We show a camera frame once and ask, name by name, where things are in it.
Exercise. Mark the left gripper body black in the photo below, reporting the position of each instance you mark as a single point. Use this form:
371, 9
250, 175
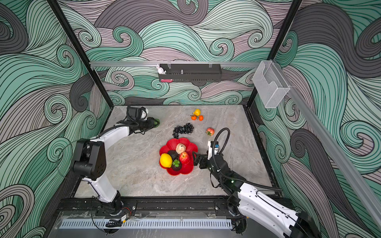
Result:
145, 125

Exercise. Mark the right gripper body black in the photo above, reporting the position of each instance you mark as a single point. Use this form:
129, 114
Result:
207, 163

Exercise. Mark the red apple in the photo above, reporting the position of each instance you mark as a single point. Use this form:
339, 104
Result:
184, 158

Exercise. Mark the green lime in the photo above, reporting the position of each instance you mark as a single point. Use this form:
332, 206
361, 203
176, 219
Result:
156, 123

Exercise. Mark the red flower-shaped bowl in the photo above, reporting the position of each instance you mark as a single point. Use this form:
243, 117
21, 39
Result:
190, 148

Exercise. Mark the dark avocado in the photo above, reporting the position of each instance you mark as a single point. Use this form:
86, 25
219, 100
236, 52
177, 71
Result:
174, 155

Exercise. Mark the yellow lemon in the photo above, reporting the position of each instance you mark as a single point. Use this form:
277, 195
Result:
166, 160

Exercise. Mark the small yellow citrus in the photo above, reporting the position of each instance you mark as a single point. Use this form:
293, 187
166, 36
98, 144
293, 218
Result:
197, 112

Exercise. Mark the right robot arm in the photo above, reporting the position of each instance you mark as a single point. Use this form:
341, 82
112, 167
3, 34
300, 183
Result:
247, 199

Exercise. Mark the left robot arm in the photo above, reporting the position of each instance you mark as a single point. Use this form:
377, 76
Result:
89, 159

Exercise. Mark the black grape bunch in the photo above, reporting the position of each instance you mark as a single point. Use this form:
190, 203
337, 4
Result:
181, 130

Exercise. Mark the white rabbit figurine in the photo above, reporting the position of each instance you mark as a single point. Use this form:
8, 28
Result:
160, 70

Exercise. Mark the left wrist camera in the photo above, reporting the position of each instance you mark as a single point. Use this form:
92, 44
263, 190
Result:
136, 114

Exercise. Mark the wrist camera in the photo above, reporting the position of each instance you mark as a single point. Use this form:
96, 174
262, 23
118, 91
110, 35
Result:
136, 114
212, 147

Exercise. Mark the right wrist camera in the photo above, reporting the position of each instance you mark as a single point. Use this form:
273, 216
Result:
212, 147

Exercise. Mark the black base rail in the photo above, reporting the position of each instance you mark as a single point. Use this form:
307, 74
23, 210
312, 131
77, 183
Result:
136, 206

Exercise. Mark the white perforated cable duct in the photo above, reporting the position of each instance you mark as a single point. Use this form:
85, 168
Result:
224, 224

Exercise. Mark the black wall shelf tray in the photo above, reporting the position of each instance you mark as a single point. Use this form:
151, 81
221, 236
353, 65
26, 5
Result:
191, 72

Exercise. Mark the clear plastic wall bin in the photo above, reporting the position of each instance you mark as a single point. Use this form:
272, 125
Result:
270, 82

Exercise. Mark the aluminium rail right wall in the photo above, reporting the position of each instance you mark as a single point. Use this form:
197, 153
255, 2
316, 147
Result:
305, 102

